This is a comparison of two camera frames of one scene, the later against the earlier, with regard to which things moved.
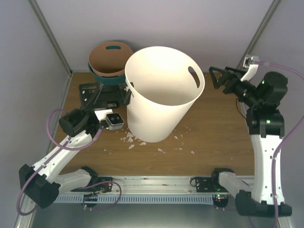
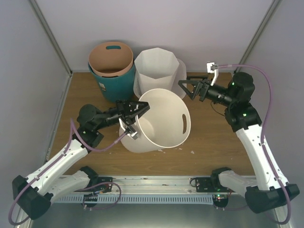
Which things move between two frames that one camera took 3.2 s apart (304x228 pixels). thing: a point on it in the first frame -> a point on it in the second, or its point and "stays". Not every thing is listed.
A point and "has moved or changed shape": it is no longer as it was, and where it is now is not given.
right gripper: x=233 y=78 -> x=201 y=87
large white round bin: x=166 y=81 has moved or changed shape
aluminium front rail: x=149 y=185 stays
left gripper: x=105 y=96 -> x=126 y=112
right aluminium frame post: x=273 y=6 stays
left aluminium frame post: x=49 y=33 stays
